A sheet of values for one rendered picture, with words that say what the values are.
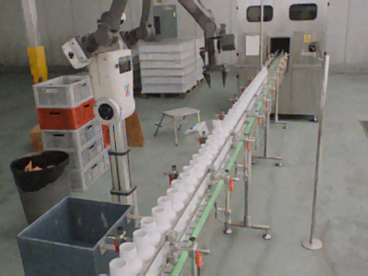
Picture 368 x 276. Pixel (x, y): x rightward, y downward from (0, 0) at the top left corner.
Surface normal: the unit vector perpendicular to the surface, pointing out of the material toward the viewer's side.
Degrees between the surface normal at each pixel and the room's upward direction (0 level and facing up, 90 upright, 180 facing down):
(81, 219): 90
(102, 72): 90
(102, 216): 90
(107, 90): 101
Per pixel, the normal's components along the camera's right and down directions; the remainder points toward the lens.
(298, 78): -0.30, 0.31
